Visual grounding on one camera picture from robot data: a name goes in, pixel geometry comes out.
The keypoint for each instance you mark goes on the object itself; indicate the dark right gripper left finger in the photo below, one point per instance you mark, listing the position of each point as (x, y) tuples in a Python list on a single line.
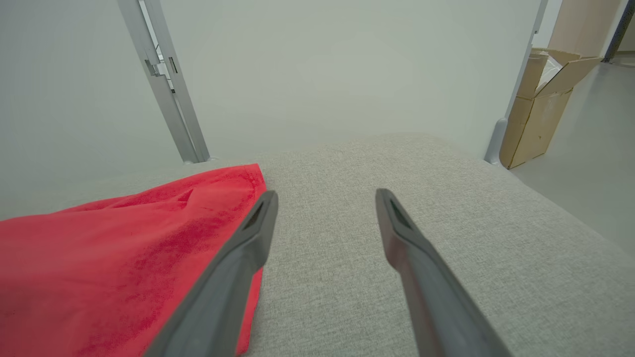
[(228, 287)]

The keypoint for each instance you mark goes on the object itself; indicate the open cardboard box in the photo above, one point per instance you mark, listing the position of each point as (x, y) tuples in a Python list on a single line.
[(538, 114)]

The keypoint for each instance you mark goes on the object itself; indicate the red Bulls 23 jersey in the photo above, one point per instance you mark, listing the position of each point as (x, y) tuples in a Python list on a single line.
[(99, 267)]

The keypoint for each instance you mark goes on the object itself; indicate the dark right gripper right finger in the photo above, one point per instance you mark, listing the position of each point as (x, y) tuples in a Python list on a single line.
[(431, 297)]

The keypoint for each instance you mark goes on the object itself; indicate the grey double partition post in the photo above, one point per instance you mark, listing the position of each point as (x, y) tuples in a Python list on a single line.
[(168, 89)]

